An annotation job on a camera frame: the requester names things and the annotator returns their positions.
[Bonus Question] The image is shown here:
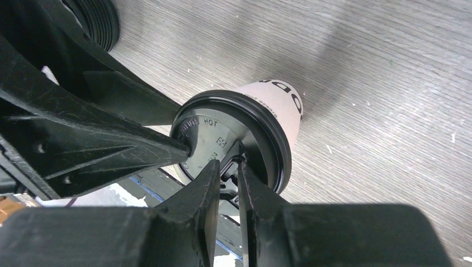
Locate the white paper coffee cup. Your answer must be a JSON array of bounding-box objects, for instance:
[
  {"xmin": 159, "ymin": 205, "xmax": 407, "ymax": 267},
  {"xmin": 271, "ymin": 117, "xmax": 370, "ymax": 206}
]
[{"xmin": 173, "ymin": 78, "xmax": 304, "ymax": 185}]

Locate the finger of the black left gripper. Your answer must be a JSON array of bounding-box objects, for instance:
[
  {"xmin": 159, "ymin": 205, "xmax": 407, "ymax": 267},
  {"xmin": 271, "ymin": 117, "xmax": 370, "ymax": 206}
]
[
  {"xmin": 1, "ymin": 38, "xmax": 189, "ymax": 200},
  {"xmin": 33, "ymin": 1, "xmax": 179, "ymax": 126}
]

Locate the stack of black cup lids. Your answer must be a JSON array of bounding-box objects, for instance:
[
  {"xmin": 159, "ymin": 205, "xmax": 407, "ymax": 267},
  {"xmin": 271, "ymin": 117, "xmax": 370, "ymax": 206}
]
[{"xmin": 62, "ymin": 0, "xmax": 120, "ymax": 52}]

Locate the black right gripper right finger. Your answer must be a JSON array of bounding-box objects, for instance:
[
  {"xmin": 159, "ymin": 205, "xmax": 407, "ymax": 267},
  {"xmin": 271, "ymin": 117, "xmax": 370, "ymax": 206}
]
[{"xmin": 238, "ymin": 163, "xmax": 452, "ymax": 266}]

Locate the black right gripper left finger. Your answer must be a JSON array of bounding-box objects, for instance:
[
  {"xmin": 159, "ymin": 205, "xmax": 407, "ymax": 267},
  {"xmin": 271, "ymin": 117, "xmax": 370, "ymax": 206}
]
[{"xmin": 1, "ymin": 160, "xmax": 220, "ymax": 266}]

